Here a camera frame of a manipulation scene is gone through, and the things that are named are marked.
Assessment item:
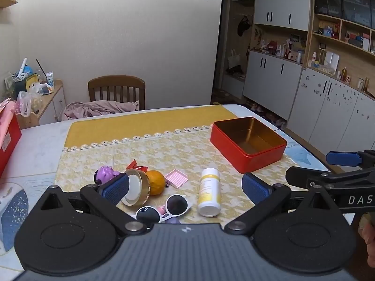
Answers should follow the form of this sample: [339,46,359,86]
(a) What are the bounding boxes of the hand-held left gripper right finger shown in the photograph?
[224,172,340,236]

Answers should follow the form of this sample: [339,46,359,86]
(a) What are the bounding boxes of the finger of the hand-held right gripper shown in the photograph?
[326,150,375,169]
[285,166,337,188]

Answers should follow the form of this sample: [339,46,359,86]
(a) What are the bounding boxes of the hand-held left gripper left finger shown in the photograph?
[39,172,153,237]

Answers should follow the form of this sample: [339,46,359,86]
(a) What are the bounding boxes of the purple toy figure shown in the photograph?
[94,166,120,185]

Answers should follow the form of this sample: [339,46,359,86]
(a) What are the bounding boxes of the round gold jar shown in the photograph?
[121,168,151,206]

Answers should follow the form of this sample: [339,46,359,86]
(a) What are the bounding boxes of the white bottle with yellow label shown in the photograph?
[198,168,221,218]

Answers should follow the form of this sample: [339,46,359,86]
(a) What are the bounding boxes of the red metal tin box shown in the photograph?
[210,116,288,174]

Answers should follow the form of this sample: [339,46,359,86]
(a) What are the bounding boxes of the white round sunglasses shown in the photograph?
[129,195,193,224]

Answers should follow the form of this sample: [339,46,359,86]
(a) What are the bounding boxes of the person's right hand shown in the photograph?
[358,213,375,267]

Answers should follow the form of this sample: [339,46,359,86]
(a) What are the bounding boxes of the red candy wrapper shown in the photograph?
[125,159,149,172]

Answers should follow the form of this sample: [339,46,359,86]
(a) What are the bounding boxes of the orange tangerine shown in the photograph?
[146,170,165,196]

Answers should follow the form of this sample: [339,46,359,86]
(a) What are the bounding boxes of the yellow patterned tablecloth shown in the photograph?
[56,104,331,226]

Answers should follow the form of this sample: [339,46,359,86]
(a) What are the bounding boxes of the pink square card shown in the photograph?
[165,168,188,188]

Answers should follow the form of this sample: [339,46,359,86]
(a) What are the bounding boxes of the row of shoes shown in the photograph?
[246,101,287,130]

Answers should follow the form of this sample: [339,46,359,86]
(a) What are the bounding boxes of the pink crumpled cloth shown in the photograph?
[61,100,139,121]

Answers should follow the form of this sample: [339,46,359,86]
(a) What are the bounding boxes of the white lower cabinet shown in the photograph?
[243,50,375,154]

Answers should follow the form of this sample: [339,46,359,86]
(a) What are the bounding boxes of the brown wooden chair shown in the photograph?
[88,75,146,110]

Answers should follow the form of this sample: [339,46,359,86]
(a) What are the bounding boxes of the white side cabinet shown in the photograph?
[16,79,66,129]

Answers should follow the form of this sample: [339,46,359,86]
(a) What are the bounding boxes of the red cardboard box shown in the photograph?
[0,100,22,179]

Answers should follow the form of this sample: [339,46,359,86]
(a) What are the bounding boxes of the wooden display shelf unit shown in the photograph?
[305,0,375,97]

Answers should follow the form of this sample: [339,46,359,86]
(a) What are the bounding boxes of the clear plastic bag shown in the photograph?
[16,91,44,117]

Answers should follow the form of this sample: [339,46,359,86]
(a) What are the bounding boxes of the white tote bag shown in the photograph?
[228,49,242,70]

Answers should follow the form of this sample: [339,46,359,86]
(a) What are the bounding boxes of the yellow storage bin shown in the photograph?
[25,73,41,92]

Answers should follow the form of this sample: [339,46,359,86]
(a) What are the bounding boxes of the black hanging bag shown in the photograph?
[237,16,252,37]

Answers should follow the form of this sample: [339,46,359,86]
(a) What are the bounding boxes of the white upper cupboard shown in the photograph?
[231,0,311,31]

